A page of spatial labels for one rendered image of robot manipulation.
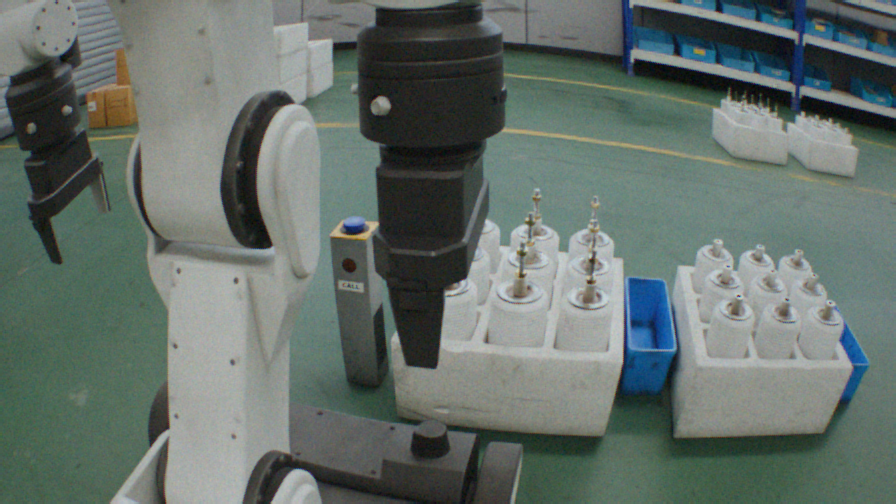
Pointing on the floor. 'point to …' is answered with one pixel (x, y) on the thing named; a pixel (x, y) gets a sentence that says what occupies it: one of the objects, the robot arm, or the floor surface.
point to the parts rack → (776, 50)
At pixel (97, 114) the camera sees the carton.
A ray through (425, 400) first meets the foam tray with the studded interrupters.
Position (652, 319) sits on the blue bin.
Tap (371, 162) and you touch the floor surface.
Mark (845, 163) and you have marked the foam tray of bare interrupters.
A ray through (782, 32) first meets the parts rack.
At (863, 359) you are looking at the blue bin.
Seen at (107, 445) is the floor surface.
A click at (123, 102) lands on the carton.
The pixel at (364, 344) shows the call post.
